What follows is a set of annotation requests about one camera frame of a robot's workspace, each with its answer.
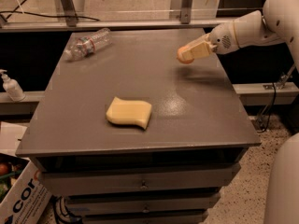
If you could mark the orange fruit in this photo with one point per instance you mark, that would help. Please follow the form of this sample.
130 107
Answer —
184 55

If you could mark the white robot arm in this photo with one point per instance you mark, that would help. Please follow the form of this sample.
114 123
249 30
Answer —
278 22

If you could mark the clear plastic water bottle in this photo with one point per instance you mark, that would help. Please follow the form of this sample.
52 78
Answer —
87 45

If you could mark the metal frame rail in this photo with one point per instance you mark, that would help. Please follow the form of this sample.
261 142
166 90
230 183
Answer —
52 26

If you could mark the yellow wavy sponge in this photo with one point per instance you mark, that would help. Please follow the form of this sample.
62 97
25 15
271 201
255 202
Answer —
129 112

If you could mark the grey drawer cabinet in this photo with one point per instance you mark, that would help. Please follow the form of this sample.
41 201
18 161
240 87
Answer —
130 135

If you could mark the white pump dispenser bottle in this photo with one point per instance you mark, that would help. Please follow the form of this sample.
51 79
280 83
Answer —
12 87

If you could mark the white cardboard box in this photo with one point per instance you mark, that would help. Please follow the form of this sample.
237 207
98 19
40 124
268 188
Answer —
23 197

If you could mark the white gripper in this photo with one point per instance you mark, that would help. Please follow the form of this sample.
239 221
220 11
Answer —
222 41

